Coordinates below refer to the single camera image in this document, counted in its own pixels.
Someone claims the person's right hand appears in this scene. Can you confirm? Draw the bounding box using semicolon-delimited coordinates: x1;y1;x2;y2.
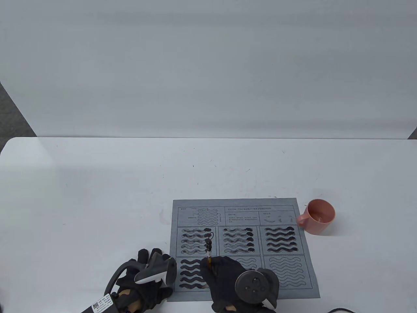
200;256;277;313

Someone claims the pink mug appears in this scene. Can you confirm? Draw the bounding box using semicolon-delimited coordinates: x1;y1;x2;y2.
296;199;336;235

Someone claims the brown Chinese brush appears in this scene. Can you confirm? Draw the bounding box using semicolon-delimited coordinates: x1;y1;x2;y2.
205;232;215;273

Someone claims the white backdrop panel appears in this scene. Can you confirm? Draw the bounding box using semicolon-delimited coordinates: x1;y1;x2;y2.
0;0;417;140

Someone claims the dark bead bracelet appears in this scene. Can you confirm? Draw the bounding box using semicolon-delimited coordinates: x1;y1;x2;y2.
110;292;131;313

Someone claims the person's left hand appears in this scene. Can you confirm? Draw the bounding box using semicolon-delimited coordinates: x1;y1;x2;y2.
116;248;173;313

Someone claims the grey and white left controller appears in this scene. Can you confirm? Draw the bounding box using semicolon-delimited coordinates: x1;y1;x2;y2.
104;253;177;294

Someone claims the black labelled left wrist camera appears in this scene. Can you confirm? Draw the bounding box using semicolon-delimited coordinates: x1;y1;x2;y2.
80;292;118;313

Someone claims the grey water writing practice cloth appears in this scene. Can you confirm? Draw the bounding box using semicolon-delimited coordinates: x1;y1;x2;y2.
167;198;320;302

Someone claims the grey and white right controller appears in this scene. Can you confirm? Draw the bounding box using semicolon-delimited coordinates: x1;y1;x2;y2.
235;269;280;309

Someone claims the person's left forearm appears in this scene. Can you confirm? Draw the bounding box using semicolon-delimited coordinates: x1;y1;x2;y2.
117;290;141;313

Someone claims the grey and white controller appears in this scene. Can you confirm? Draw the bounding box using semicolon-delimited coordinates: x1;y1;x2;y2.
104;253;177;294
235;269;280;309

